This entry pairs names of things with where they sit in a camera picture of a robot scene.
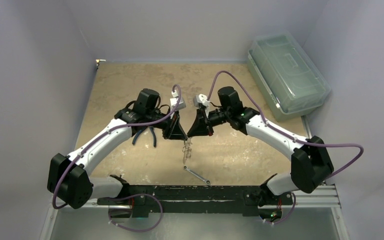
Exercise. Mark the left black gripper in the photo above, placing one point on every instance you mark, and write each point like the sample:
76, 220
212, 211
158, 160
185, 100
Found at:
173, 130

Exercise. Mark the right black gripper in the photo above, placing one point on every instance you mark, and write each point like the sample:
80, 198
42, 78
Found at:
206, 122

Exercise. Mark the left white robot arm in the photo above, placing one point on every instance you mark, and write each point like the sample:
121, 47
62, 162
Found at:
69, 175

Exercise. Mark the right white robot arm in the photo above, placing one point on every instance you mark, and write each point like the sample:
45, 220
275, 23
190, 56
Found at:
310, 161

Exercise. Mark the silver ratchet wrench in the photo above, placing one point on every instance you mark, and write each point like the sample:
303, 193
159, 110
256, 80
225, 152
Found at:
206, 181

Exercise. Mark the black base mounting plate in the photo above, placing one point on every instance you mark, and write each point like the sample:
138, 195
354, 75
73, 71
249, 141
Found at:
247, 200

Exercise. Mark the clear plastic storage box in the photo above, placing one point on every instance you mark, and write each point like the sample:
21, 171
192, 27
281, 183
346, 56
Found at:
289, 81

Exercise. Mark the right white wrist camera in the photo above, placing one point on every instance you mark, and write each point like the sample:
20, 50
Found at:
201, 99

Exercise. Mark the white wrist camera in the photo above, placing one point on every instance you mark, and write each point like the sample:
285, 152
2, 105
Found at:
177, 103
201, 99

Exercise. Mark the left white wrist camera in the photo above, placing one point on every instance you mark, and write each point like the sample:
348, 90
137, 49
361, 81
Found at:
177, 103

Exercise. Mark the blue handled pliers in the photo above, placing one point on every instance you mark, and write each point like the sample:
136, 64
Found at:
141, 131

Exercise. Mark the aluminium frame rail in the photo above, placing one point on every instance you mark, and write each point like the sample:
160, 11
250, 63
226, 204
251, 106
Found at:
314, 216

